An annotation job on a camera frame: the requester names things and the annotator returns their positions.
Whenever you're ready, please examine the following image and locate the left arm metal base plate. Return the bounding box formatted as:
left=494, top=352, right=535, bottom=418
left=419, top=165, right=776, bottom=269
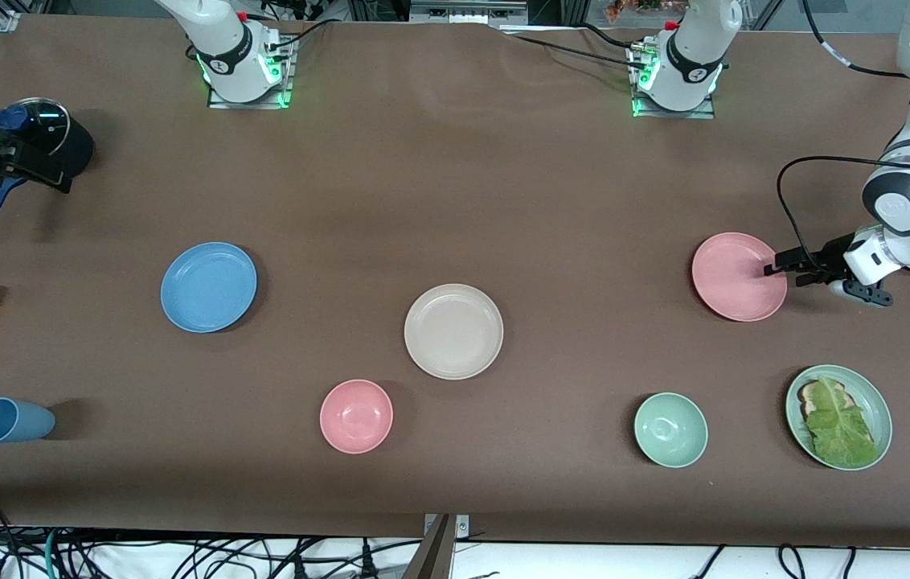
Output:
left=630, top=44, right=715, bottom=120

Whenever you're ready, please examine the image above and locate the green bowl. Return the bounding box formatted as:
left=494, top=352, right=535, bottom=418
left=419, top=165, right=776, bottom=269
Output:
left=633, top=392, right=709, bottom=469

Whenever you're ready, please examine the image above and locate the pink plate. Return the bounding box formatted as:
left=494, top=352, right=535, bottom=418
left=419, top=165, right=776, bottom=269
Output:
left=691, top=232, right=789, bottom=323

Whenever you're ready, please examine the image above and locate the green plate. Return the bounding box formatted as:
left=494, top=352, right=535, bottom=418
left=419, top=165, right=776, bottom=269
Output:
left=785, top=364, right=894, bottom=472

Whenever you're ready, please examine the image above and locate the silver metal bracket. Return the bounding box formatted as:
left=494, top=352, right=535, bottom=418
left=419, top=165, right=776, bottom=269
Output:
left=423, top=513, right=470, bottom=540

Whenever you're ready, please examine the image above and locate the blue plate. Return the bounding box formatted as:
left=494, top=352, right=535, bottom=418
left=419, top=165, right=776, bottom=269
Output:
left=160, top=242, right=259, bottom=334

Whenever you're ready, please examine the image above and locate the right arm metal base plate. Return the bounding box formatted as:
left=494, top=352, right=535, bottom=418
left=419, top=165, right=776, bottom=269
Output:
left=207, top=36, right=293, bottom=109

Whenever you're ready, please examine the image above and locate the black pot with blue handle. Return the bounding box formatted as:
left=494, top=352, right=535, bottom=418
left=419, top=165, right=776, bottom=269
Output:
left=0, top=98, right=96, bottom=239

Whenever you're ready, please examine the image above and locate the toast slice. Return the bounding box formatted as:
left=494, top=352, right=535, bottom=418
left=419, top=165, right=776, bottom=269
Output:
left=797, top=380, right=850, bottom=423

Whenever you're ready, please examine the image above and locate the dark metal bar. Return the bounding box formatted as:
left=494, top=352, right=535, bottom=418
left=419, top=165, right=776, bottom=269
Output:
left=401, top=515, right=456, bottom=579

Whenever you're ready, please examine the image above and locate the grey metal box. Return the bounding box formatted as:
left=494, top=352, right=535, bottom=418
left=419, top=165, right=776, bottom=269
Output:
left=409, top=0, right=528, bottom=25

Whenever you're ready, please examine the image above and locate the pink bowl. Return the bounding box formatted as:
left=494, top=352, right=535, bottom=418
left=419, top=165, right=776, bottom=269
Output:
left=319, top=379, right=394, bottom=455

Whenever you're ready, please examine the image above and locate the blue cup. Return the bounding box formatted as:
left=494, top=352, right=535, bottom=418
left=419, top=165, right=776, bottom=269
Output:
left=0, top=397, right=56, bottom=445

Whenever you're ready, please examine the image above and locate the brown table mat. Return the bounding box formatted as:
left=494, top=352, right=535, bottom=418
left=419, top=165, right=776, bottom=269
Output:
left=0, top=12, right=910, bottom=549

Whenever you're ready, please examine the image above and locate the green lettuce leaf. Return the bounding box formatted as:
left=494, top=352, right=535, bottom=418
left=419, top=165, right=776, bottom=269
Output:
left=805, top=376, right=880, bottom=469

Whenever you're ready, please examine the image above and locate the green cable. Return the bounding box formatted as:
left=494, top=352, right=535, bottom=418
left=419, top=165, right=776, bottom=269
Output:
left=42, top=529, right=64, bottom=579

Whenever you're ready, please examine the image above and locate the beige plate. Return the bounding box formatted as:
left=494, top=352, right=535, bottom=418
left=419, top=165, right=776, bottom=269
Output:
left=404, top=283, right=505, bottom=381

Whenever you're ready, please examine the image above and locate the glass lid with blue knob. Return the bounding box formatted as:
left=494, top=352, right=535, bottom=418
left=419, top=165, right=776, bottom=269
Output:
left=0, top=98, right=72, bottom=158

